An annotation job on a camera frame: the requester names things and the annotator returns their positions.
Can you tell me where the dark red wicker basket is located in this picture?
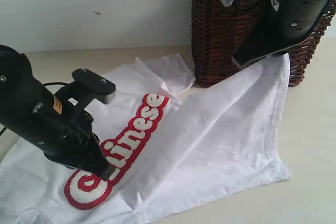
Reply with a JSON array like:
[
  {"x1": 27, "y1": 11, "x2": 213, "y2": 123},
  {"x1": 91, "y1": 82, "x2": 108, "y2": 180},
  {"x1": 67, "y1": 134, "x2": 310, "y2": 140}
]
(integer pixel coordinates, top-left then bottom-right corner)
[{"x1": 192, "y1": 0, "x2": 335, "y2": 87}]

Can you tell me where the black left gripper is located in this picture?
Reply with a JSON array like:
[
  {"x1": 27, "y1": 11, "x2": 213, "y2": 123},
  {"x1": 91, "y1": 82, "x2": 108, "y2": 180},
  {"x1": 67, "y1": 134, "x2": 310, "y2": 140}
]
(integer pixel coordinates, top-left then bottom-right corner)
[{"x1": 1, "y1": 45, "x2": 116, "y2": 181}]

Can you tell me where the white t-shirt red lettering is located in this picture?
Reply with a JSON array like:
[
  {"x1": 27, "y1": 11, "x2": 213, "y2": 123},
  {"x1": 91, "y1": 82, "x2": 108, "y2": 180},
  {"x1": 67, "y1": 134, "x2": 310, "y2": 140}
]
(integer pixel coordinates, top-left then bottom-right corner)
[{"x1": 1, "y1": 54, "x2": 290, "y2": 223}]

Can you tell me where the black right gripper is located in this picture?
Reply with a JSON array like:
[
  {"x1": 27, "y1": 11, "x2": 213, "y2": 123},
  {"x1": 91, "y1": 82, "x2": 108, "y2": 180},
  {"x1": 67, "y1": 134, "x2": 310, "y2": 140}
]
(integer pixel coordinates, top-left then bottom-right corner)
[{"x1": 232, "y1": 0, "x2": 328, "y2": 68}]

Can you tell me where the black left camera cable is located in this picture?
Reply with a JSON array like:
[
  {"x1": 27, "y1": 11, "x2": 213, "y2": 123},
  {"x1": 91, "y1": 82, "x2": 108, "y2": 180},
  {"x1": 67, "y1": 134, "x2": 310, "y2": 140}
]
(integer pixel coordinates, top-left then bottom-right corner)
[{"x1": 0, "y1": 81, "x2": 71, "y2": 135}]

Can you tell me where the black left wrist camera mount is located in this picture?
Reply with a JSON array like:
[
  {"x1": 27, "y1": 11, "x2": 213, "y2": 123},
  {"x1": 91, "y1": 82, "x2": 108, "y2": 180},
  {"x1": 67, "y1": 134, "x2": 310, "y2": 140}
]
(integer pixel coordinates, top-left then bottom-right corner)
[{"x1": 55, "y1": 68, "x2": 116, "y2": 113}]

